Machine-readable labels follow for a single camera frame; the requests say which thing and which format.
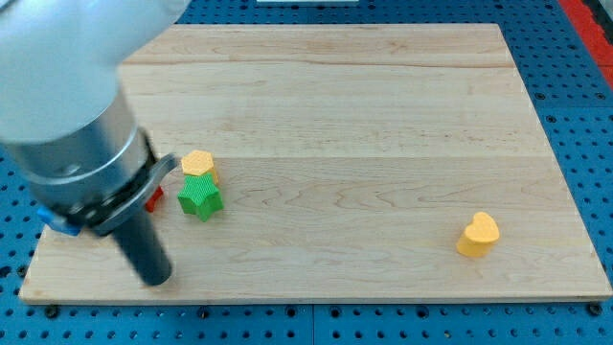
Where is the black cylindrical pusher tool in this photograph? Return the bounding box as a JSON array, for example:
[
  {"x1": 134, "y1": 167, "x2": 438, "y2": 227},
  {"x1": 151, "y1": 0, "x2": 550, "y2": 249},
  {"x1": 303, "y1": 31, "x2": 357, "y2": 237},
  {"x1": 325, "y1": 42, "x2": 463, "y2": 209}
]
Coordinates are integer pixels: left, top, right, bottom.
[{"x1": 112, "y1": 211, "x2": 172, "y2": 286}]

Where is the blue clip on arm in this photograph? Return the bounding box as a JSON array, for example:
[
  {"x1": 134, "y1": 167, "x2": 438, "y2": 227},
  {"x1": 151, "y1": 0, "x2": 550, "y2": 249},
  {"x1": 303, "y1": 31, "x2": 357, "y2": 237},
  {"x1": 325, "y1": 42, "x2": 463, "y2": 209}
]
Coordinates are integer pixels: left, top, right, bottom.
[{"x1": 36, "y1": 206, "x2": 82, "y2": 237}]

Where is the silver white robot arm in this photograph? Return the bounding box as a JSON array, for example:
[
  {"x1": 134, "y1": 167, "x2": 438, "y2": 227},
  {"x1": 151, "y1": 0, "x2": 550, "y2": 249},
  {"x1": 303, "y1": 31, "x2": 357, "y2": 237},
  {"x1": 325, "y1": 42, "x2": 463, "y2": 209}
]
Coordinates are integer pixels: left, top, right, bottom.
[{"x1": 1, "y1": 0, "x2": 189, "y2": 286}]

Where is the red block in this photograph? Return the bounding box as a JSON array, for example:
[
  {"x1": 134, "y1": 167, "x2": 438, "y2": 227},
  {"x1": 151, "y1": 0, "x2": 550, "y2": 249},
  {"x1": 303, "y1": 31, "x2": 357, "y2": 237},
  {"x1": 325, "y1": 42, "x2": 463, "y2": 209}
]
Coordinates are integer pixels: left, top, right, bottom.
[{"x1": 145, "y1": 186, "x2": 164, "y2": 213}]

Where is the green star block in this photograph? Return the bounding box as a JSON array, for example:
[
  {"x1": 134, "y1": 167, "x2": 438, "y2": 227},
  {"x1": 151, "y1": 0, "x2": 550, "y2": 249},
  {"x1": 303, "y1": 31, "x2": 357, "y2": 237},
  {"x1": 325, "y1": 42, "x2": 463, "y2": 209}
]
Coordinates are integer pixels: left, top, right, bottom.
[{"x1": 177, "y1": 172, "x2": 224, "y2": 222}]

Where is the yellow hexagon block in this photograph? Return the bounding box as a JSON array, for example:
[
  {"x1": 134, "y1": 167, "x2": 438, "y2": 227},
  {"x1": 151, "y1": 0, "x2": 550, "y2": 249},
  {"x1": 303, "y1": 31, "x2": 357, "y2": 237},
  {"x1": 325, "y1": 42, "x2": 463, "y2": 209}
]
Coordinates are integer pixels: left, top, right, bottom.
[{"x1": 180, "y1": 150, "x2": 219, "y2": 186}]

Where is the wooden board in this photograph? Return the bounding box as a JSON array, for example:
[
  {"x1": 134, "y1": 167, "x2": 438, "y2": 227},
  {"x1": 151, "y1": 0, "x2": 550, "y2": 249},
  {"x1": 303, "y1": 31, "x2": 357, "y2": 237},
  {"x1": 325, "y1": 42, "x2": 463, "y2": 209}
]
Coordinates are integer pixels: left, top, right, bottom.
[{"x1": 19, "y1": 24, "x2": 612, "y2": 306}]

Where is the yellow heart block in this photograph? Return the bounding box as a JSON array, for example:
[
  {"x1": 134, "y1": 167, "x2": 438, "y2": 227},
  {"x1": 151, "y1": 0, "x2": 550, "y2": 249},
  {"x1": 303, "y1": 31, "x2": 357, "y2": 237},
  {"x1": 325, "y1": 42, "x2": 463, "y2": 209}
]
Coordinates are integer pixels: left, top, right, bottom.
[{"x1": 456, "y1": 212, "x2": 500, "y2": 258}]

